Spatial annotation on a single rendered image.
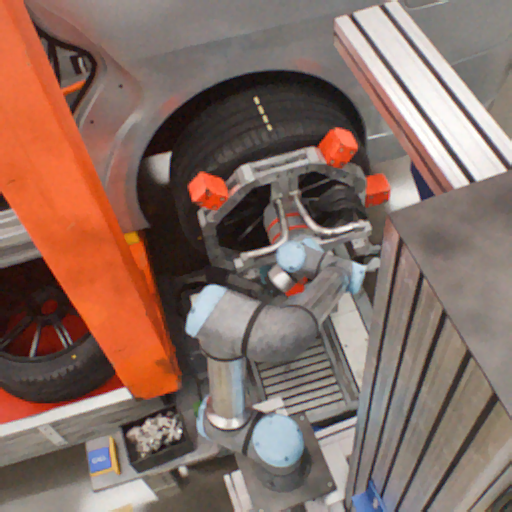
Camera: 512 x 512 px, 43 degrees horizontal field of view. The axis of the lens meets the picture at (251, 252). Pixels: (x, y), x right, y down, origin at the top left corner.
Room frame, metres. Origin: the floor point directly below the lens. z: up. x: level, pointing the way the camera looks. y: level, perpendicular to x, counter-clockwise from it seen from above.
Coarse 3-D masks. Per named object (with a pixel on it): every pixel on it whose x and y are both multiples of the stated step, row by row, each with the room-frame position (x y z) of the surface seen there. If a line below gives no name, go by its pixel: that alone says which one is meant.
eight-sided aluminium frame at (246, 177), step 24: (240, 168) 1.28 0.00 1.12; (264, 168) 1.28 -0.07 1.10; (288, 168) 1.25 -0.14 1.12; (312, 168) 1.25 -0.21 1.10; (336, 168) 1.27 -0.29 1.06; (360, 168) 1.33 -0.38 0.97; (240, 192) 1.23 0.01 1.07; (360, 192) 1.28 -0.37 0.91; (216, 216) 1.21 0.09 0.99; (216, 240) 1.21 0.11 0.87; (216, 264) 1.20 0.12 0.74
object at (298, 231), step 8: (272, 208) 1.28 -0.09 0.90; (272, 216) 1.24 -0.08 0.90; (288, 216) 1.22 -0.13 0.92; (296, 216) 1.22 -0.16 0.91; (264, 224) 1.26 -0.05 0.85; (272, 224) 1.22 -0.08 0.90; (288, 224) 1.19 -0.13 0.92; (296, 224) 1.19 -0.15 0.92; (304, 224) 1.19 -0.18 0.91; (272, 232) 1.19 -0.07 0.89; (280, 232) 1.17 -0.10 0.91; (296, 232) 1.16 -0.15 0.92; (304, 232) 1.16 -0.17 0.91; (312, 232) 1.17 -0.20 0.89; (272, 240) 1.17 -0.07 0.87; (288, 240) 1.14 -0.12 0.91; (296, 240) 1.13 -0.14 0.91
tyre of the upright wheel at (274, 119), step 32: (256, 96) 1.50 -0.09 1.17; (288, 96) 1.49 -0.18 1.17; (320, 96) 1.54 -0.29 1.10; (192, 128) 1.48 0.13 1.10; (224, 128) 1.41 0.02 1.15; (256, 128) 1.38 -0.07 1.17; (288, 128) 1.35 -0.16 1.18; (320, 128) 1.37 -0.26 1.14; (352, 128) 1.47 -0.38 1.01; (192, 160) 1.38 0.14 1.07; (224, 160) 1.31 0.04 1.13; (352, 160) 1.36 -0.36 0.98; (192, 224) 1.28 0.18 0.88
